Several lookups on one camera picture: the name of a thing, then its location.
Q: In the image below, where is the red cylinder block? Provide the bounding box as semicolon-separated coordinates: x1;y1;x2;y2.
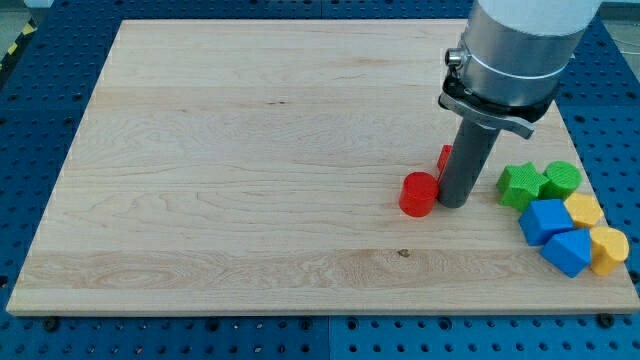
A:
398;172;439;217

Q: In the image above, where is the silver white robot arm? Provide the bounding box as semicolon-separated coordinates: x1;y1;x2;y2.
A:
439;0;601;139

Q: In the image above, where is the light wooden board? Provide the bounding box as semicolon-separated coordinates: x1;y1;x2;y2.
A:
7;20;639;316

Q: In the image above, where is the red block behind rod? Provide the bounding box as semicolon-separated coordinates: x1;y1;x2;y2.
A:
437;144;453;178

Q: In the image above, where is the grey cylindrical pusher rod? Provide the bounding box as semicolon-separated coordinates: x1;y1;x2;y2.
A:
438;118;499;208

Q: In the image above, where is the green star block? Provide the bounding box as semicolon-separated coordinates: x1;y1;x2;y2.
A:
496;162;549;212

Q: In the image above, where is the blue cube block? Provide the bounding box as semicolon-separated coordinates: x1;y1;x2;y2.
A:
518;199;574;246

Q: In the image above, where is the green cylinder block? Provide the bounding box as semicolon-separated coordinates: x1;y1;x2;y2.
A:
540;161;582;199

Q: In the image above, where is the blue pentagon block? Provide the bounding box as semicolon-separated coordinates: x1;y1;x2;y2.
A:
540;228;592;278

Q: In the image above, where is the yellow hexagon block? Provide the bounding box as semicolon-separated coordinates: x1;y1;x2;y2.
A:
564;193;604;228

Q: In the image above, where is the yellow heart block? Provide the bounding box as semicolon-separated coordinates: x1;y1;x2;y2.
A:
589;226;630;276

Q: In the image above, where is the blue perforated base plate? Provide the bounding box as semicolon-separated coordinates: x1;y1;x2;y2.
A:
1;1;639;359

